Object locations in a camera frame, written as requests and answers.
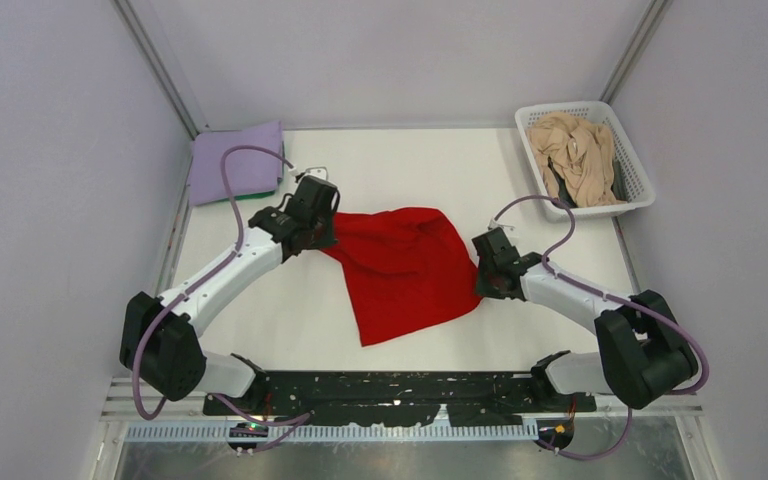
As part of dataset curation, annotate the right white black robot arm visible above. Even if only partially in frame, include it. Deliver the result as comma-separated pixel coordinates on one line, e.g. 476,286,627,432
472,227,700,411

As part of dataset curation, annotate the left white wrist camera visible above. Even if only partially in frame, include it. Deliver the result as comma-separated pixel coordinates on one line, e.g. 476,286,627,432
293,166,328,182

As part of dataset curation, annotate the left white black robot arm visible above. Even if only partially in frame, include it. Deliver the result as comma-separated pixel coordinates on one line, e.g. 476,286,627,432
119,174,340,414

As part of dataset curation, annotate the folded purple t shirt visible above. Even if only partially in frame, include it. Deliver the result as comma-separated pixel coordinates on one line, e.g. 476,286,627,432
187,121,285,207

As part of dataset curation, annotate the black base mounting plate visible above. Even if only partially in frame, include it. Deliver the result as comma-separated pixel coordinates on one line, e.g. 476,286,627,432
203,370,596,427

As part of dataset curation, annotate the beige crumpled t shirt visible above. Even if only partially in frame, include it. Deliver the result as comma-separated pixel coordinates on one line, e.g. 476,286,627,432
525,111,624,208

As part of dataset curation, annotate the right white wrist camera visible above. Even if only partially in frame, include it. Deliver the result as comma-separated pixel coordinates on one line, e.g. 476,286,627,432
487,222,516,235

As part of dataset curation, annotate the folded green t shirt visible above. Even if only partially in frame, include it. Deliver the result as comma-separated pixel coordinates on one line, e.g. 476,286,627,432
219,145,286,199

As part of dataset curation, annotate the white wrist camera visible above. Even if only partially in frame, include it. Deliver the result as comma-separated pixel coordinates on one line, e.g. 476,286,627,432
487,222,516,235
293,166,328,182

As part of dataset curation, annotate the aluminium frame rail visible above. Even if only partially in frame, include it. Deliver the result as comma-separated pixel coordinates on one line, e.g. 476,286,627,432
100,370,705,444

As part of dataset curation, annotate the dark garment in basket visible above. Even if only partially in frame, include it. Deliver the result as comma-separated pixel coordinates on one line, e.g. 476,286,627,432
554,174,577,209

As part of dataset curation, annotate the red t shirt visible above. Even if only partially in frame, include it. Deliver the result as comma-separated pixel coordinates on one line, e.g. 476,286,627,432
324,207,481,347

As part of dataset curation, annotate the white plastic basket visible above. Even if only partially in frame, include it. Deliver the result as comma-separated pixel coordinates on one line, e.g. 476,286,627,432
514,101,656,219

